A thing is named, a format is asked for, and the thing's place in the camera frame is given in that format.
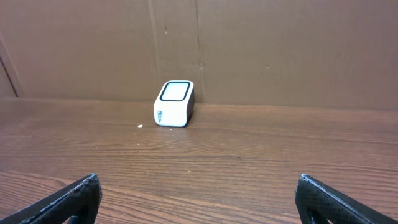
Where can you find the white barcode scanner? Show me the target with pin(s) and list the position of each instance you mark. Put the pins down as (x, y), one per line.
(175, 103)

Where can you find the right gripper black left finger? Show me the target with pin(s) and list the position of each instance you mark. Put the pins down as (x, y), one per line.
(76, 203)

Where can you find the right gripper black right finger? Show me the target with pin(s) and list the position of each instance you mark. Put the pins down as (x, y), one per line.
(319, 203)

